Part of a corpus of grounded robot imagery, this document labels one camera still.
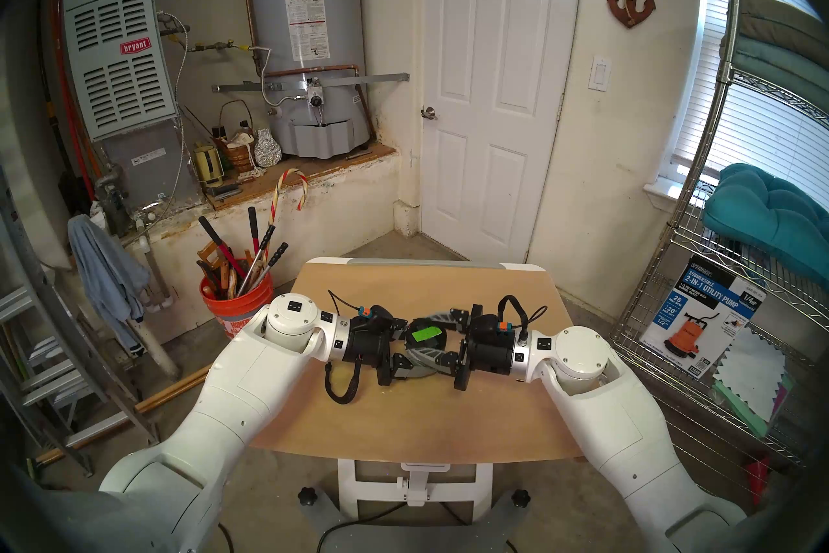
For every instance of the red object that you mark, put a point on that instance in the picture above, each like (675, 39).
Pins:
(758, 477)

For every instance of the aluminium ladder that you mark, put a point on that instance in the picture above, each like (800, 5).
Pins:
(39, 364)

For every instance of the wooden platform ledge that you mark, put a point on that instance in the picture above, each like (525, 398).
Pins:
(311, 166)

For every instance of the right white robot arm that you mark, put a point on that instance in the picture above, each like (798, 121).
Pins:
(615, 415)

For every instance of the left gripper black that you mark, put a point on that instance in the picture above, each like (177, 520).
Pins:
(366, 341)

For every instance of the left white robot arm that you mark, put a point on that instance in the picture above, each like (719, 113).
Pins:
(239, 390)

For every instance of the teal tufted cushion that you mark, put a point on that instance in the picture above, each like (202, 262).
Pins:
(771, 215)

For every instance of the green foam sheet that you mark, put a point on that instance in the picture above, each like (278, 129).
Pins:
(735, 406)

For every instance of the grey Bryant furnace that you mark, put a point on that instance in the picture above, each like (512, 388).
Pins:
(120, 79)

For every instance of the wooden pole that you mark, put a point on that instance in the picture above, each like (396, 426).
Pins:
(175, 386)

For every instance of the white table stand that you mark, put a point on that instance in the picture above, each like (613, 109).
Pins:
(414, 483)

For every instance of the white window sill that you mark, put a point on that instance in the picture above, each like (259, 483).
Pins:
(664, 190)

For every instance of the olive cushion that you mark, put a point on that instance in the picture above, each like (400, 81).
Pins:
(783, 20)

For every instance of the white panel door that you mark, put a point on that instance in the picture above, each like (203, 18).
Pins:
(499, 104)

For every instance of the white window blinds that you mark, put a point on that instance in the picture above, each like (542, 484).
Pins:
(758, 130)

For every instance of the orange plastic bucket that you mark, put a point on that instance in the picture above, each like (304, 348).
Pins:
(236, 312)

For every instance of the grey water heater tank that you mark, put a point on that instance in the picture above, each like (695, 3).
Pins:
(304, 40)

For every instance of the yellow gas line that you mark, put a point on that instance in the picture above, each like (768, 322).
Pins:
(217, 46)

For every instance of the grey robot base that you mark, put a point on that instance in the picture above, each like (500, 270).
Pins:
(388, 533)

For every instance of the white light switch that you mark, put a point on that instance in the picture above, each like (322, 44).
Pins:
(600, 74)

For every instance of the utility pump cardboard box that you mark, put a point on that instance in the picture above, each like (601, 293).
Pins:
(699, 305)

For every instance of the grey green cushion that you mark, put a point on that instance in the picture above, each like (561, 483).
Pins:
(777, 69)

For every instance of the blue cloth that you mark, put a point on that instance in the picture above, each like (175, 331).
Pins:
(107, 279)

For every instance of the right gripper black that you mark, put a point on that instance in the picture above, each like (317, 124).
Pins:
(492, 351)

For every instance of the striped candy cane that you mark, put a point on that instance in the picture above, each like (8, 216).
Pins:
(293, 171)

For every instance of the black grip metal tool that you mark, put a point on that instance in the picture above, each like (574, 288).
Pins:
(278, 252)
(267, 234)

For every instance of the black lid with green tape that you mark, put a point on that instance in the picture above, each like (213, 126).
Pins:
(424, 334)

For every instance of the white zigzag edged sheets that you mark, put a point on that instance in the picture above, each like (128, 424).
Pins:
(751, 373)

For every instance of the yellow container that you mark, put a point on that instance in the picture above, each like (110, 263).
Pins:
(207, 164)

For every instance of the crumpled aluminium foil lump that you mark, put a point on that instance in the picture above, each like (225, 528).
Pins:
(267, 150)

